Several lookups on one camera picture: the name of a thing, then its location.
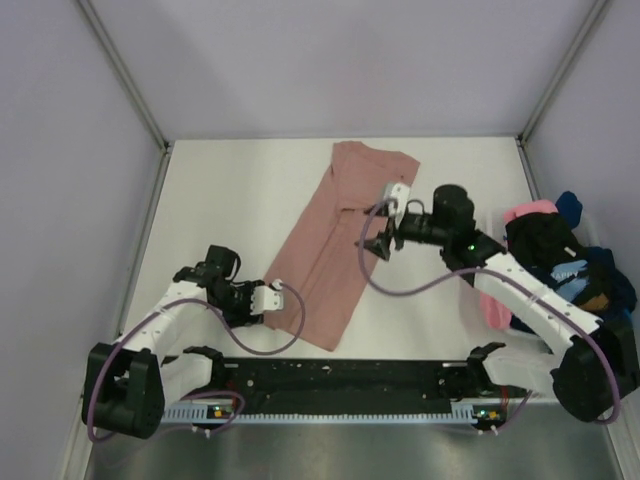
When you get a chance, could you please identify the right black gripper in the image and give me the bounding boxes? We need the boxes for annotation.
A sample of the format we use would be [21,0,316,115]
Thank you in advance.
[356,203,451,259]

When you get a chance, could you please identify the dusty pink t shirt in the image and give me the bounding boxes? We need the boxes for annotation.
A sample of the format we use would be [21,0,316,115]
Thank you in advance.
[264,141,420,351]

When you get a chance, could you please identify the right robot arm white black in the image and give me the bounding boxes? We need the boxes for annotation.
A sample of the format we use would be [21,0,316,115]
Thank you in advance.
[356,183,639,425]

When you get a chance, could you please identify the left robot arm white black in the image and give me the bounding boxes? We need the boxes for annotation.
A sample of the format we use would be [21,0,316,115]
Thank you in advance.
[81,245,282,442]

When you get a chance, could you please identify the bright pink t shirt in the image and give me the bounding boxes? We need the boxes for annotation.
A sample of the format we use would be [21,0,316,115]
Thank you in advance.
[479,200,558,330]

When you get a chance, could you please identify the black t shirt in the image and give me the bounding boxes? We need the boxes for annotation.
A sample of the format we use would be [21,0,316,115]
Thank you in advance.
[506,212,589,286]

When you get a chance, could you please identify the white plastic bin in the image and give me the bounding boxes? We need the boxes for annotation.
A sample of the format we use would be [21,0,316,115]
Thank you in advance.
[478,209,601,247]

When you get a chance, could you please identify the navy blue t shirt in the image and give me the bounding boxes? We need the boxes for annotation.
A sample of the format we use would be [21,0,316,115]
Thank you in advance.
[539,191,638,321]

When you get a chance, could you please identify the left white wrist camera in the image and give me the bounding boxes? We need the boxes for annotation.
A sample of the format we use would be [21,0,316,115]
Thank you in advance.
[250,279,284,315]

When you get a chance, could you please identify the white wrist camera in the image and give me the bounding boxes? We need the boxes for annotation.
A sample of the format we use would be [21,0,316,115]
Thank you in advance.
[382,182,411,222]
[250,279,284,315]

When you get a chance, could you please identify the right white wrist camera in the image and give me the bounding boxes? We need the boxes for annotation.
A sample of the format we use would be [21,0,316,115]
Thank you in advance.
[382,182,411,222]

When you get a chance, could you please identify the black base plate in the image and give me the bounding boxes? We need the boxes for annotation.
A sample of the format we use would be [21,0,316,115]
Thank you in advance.
[213,358,525,414]

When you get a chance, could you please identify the light blue cable duct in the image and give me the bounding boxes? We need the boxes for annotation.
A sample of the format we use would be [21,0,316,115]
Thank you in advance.
[161,402,506,425]

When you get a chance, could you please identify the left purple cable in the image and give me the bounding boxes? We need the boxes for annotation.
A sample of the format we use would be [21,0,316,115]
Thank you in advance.
[87,280,307,442]

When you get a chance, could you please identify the purple cable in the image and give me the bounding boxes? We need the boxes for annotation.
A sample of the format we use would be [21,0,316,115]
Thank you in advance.
[359,198,622,432]
[87,280,307,442]

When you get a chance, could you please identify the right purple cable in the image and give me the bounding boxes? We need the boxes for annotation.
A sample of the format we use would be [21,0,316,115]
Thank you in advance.
[359,198,622,432]

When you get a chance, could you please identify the aluminium frame rail left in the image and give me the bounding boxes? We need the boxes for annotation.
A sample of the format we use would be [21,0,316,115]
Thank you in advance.
[73,0,170,152]

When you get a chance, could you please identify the aluminium frame rail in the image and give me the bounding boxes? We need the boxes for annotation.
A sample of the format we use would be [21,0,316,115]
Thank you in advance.
[517,0,613,147]
[73,0,170,152]

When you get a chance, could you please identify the aluminium frame rail right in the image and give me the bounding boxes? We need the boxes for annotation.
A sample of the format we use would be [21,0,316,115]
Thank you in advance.
[517,0,613,147]

